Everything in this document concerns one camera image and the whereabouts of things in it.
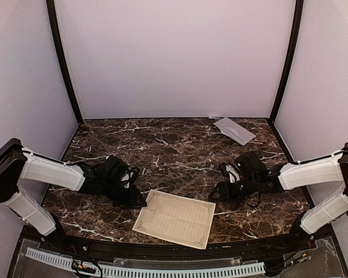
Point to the cream lined letter paper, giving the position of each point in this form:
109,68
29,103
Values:
176,219

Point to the black corner post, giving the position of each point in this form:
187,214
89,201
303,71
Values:
293,39
54,26

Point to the black left corner post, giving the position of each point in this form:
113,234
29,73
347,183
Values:
54,26

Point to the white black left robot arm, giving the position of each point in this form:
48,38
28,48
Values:
20,163

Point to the black front frame rail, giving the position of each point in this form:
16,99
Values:
102,250

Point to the grey paper envelope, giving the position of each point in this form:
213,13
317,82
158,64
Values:
234,131

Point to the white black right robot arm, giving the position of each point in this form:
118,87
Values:
249,175

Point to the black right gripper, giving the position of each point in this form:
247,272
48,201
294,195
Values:
225,191

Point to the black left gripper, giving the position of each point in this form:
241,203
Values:
131,200

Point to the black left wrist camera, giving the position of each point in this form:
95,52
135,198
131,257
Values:
116,171

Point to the black right corner post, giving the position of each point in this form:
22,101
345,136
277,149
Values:
293,39

